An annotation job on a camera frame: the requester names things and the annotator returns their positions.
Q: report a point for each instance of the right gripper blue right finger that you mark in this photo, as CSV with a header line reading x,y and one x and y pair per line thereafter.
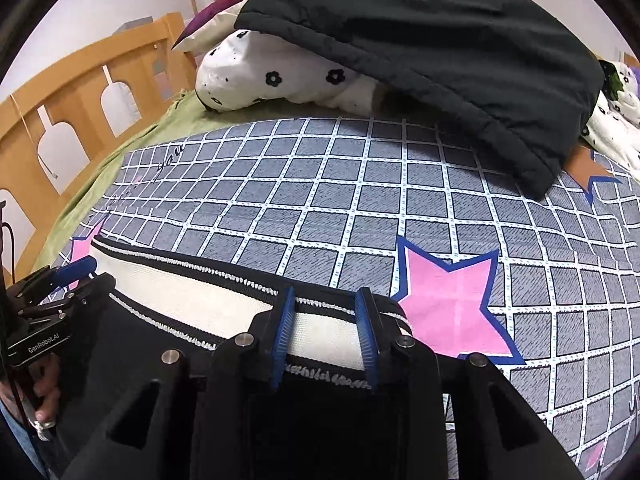
x,y
497,434

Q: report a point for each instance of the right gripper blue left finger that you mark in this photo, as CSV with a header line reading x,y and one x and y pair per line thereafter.
x,y
172,424

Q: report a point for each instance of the black sweatpants with white stripe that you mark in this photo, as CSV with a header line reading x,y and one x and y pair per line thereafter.
x,y
321,422

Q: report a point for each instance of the person left hand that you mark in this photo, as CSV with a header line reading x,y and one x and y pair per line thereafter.
x,y
45,374

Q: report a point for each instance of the blue jeans leg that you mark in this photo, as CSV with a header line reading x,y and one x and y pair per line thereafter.
x,y
19,458

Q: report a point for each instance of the grey checked bed sheet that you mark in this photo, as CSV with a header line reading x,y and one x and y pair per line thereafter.
x,y
549,288

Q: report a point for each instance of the grey box on shelf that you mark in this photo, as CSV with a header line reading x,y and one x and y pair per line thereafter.
x,y
134,24

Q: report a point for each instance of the white floral quilt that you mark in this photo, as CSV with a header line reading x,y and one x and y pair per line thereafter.
x,y
250,67

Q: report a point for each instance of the purple patterned pillow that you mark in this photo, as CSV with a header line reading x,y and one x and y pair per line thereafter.
x,y
210,26

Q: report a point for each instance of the black padded jacket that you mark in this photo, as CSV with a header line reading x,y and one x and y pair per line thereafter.
x,y
505,73

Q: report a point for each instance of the wooden bed frame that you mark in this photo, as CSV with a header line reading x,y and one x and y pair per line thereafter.
x,y
54,131

